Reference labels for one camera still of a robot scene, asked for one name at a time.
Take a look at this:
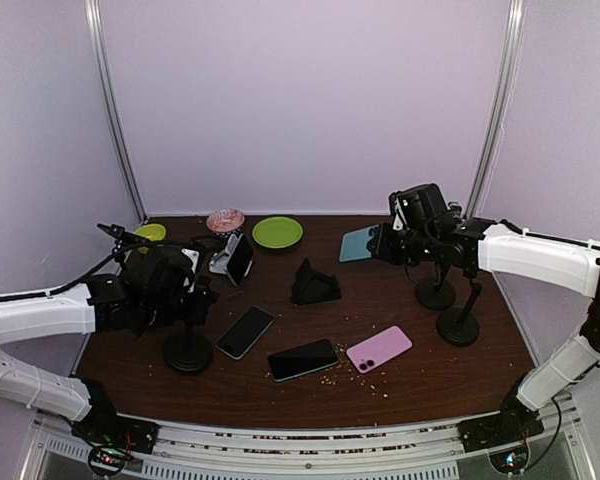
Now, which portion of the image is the front aluminium rail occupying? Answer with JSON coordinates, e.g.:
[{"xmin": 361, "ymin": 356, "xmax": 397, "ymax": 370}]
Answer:
[{"xmin": 19, "ymin": 394, "xmax": 596, "ymax": 480}]

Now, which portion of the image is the white desk phone stand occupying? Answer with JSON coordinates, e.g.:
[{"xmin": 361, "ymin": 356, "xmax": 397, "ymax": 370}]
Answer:
[{"xmin": 209, "ymin": 234, "xmax": 244, "ymax": 275}]

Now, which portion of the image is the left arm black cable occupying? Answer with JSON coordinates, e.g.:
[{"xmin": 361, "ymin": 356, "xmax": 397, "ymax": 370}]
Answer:
[{"xmin": 0, "ymin": 234, "xmax": 221, "ymax": 306}]

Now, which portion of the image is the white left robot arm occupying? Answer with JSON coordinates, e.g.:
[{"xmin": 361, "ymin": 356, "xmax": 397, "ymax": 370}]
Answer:
[{"xmin": 0, "ymin": 241, "xmax": 217, "ymax": 444}]

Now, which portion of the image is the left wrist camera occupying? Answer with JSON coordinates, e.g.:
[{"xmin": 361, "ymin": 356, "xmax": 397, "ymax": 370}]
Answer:
[{"xmin": 180, "ymin": 248, "xmax": 201, "ymax": 293}]

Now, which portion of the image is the lime green bowl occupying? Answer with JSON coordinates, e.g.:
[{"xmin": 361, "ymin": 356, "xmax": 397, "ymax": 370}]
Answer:
[{"xmin": 133, "ymin": 223, "xmax": 167, "ymax": 246}]

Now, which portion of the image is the pink phone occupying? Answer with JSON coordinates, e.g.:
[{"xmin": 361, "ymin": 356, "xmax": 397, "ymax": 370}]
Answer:
[{"xmin": 346, "ymin": 326, "xmax": 413, "ymax": 374}]

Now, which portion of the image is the aluminium frame post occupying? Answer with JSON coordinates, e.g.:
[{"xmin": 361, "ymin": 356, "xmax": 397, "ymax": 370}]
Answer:
[
  {"xmin": 464, "ymin": 0, "xmax": 526, "ymax": 218},
  {"xmin": 84, "ymin": 0, "xmax": 147, "ymax": 223}
]

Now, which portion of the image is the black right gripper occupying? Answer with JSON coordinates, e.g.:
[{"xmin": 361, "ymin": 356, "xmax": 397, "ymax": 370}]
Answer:
[{"xmin": 368, "ymin": 221, "xmax": 436, "ymax": 267}]

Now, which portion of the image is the pink patterned bowl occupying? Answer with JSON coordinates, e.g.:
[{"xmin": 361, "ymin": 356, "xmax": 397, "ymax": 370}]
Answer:
[{"xmin": 206, "ymin": 208, "xmax": 245, "ymax": 237}]

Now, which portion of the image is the black phone teal case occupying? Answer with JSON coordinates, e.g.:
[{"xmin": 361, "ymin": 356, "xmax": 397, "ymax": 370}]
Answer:
[{"xmin": 267, "ymin": 338, "xmax": 339, "ymax": 382}]

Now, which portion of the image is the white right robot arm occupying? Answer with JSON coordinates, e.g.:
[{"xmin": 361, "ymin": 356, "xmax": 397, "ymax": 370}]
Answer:
[{"xmin": 366, "ymin": 183, "xmax": 600, "ymax": 452}]

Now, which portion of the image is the left aluminium frame post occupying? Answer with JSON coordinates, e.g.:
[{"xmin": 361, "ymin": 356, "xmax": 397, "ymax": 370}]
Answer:
[{"xmin": 84, "ymin": 0, "xmax": 147, "ymax": 223}]

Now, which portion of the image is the black triangular phone stand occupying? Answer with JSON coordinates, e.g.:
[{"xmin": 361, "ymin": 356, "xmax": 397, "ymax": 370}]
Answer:
[{"xmin": 291, "ymin": 258, "xmax": 342, "ymax": 305}]

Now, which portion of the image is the lime green plate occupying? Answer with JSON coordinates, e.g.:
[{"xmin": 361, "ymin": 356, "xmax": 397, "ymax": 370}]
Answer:
[{"xmin": 252, "ymin": 216, "xmax": 304, "ymax": 250}]

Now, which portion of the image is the right aluminium frame post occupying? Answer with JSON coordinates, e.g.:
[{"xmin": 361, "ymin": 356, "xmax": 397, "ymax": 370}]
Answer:
[{"xmin": 464, "ymin": 0, "xmax": 526, "ymax": 218}]

